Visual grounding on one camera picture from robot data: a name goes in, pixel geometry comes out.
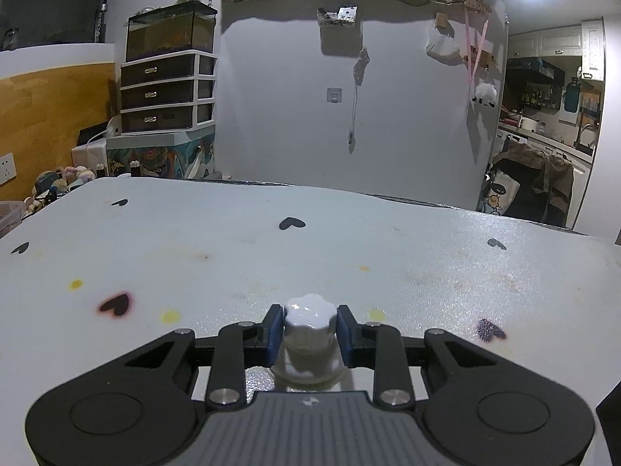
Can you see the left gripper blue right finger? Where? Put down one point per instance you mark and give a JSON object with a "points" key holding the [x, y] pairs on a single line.
{"points": [[381, 349]]}

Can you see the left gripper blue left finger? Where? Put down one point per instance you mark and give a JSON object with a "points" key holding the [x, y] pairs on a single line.
{"points": [[238, 347]]}

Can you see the white flower-lid jar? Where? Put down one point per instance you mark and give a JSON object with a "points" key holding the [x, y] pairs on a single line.
{"points": [[309, 357]]}

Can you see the chair with brown jacket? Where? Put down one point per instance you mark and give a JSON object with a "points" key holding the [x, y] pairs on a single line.
{"points": [[528, 184]]}

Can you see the white plastic drawer unit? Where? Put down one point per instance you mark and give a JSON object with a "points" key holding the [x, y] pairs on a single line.
{"points": [[168, 92]]}

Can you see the white plush toy hanging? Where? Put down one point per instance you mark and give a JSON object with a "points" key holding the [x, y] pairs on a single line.
{"points": [[485, 94]]}

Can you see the glass fish tank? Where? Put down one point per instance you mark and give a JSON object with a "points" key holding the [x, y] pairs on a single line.
{"points": [[170, 29]]}

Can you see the wall power outlet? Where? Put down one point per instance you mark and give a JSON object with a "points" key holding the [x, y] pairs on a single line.
{"points": [[8, 170]]}

